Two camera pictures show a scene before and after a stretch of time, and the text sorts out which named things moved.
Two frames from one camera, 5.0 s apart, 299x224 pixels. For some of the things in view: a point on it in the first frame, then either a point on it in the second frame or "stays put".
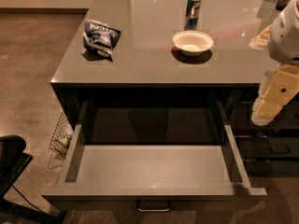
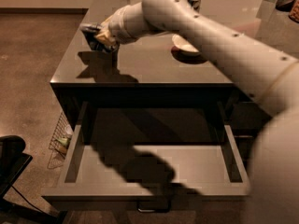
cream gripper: x=286 y=36 to x=116 y=26
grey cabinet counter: x=177 y=46 stays put
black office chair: x=12 y=161 stays put
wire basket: x=61 y=142 stays put
